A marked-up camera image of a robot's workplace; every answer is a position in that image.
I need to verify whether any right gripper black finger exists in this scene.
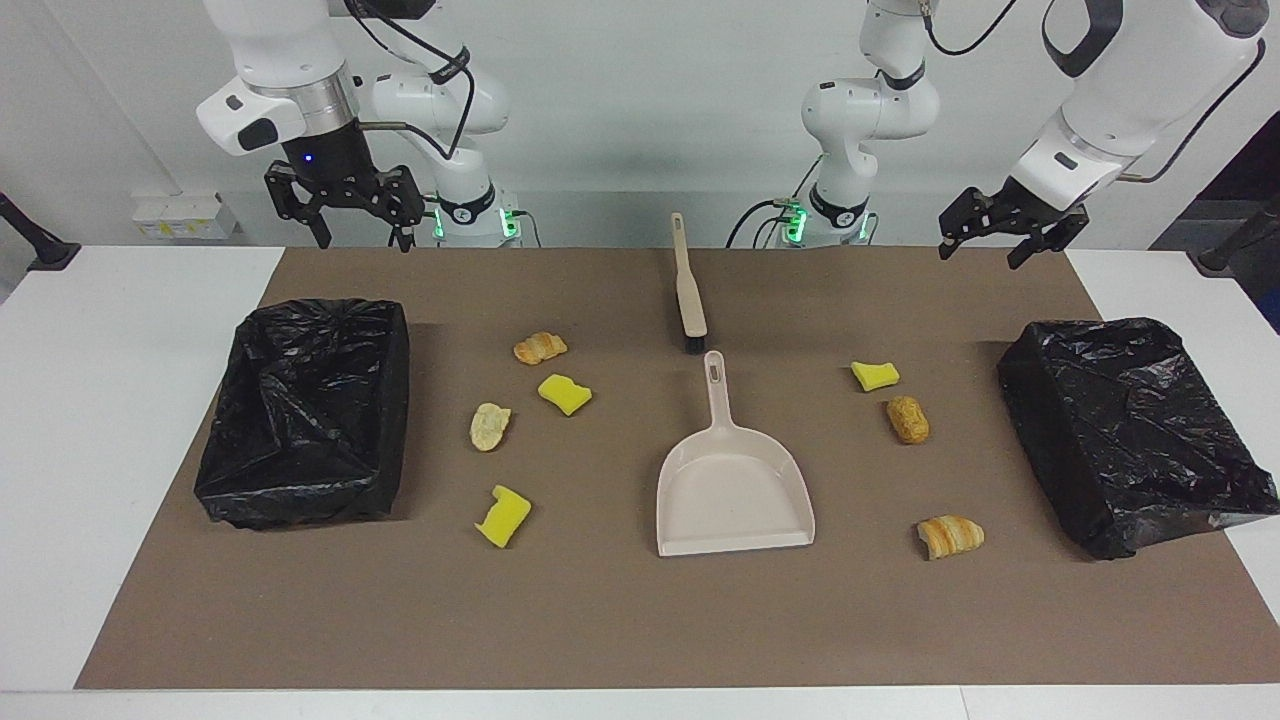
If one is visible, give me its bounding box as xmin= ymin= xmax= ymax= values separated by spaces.
xmin=264 ymin=160 xmax=334 ymax=251
xmin=376 ymin=165 xmax=428 ymax=253

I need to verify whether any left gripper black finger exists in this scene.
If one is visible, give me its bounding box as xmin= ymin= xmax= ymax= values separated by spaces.
xmin=938 ymin=188 xmax=1001 ymax=262
xmin=1008 ymin=228 xmax=1067 ymax=270

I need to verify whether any small striped croissant piece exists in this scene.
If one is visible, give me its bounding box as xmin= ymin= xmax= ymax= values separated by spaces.
xmin=513 ymin=331 xmax=569 ymax=366

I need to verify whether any brown bread roll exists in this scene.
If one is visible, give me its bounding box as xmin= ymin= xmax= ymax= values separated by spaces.
xmin=886 ymin=396 xmax=931 ymax=446

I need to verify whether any pale bread chunk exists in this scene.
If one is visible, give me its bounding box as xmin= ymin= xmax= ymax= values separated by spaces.
xmin=469 ymin=402 xmax=513 ymax=453

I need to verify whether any beige hand brush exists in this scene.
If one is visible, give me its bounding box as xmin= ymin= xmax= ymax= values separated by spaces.
xmin=670 ymin=212 xmax=709 ymax=357

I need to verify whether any large striped croissant piece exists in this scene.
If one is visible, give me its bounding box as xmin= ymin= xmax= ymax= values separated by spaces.
xmin=917 ymin=515 xmax=986 ymax=561

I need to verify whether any beige plastic dustpan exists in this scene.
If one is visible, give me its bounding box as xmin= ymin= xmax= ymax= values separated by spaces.
xmin=656 ymin=350 xmax=816 ymax=558

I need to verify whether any black bag lined bin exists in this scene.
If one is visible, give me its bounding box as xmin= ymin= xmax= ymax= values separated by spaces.
xmin=194 ymin=298 xmax=412 ymax=531
xmin=996 ymin=318 xmax=1280 ymax=561

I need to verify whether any black stand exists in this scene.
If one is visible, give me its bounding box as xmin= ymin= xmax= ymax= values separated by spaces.
xmin=1198 ymin=195 xmax=1280 ymax=278
xmin=0 ymin=192 xmax=82 ymax=273

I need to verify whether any brown table mat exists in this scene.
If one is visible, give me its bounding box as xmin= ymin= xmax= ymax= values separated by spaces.
xmin=75 ymin=247 xmax=1280 ymax=691

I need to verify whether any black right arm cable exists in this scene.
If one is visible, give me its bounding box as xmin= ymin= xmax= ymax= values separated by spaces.
xmin=345 ymin=0 xmax=476 ymax=161

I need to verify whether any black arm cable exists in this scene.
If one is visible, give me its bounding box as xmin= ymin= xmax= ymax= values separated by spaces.
xmin=345 ymin=0 xmax=476 ymax=161
xmin=922 ymin=0 xmax=1269 ymax=186

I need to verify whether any white wall socket box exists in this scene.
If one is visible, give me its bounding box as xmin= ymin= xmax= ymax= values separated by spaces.
xmin=132 ymin=193 xmax=239 ymax=241

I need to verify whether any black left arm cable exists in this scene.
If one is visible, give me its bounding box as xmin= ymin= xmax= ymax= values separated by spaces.
xmin=922 ymin=0 xmax=1269 ymax=186

